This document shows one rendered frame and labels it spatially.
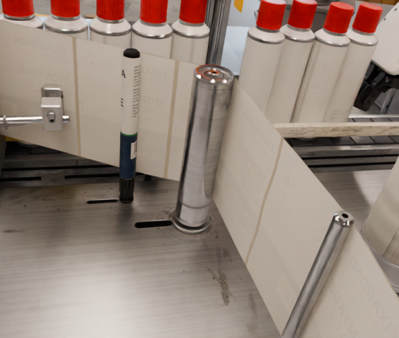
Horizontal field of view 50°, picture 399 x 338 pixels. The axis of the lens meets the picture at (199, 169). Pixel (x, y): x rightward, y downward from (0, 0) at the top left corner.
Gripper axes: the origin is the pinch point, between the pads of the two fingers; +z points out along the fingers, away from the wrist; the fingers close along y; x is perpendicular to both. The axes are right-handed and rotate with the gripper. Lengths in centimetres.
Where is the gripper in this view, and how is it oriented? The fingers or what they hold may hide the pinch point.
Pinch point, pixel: (365, 96)
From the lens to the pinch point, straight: 75.0
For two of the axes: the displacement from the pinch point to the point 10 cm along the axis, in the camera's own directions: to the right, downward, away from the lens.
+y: 2.3, 6.1, -7.6
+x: 8.6, 2.3, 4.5
